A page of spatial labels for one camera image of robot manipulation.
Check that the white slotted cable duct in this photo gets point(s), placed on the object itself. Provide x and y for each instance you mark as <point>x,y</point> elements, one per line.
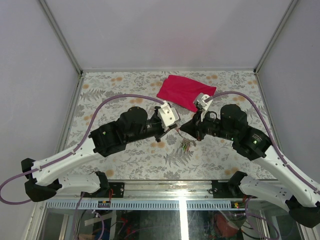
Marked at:
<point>118,204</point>

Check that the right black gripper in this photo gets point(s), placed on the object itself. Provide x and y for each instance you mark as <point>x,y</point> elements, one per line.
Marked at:
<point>196,129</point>

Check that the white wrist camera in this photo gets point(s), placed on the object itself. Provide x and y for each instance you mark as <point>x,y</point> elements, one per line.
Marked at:
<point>202,104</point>
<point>168,116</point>

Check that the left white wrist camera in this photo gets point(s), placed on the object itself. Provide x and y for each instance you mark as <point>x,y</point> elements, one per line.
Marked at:
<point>168,116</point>

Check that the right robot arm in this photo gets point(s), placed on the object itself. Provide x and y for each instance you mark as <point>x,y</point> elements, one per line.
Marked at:
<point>301,201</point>

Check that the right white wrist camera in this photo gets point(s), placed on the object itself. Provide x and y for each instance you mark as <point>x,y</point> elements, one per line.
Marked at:
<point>202,104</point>

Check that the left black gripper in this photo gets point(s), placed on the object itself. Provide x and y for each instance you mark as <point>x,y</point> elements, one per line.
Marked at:
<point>163,132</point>

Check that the bunch of tagged keys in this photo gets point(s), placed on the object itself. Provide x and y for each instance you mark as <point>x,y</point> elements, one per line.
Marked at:
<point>185,148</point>

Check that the magenta cloth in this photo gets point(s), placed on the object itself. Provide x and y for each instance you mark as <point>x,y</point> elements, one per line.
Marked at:
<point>183,91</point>

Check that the large metal keyring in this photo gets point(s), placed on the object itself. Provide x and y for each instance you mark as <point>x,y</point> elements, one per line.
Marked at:
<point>185,136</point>

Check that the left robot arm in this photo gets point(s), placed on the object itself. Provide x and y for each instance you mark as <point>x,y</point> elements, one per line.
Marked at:
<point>51,176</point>

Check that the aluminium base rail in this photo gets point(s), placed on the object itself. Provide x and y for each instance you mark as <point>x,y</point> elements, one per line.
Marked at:
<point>172,188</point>

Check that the floral table mat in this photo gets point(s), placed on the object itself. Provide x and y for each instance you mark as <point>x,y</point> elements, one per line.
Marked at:
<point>105,95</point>

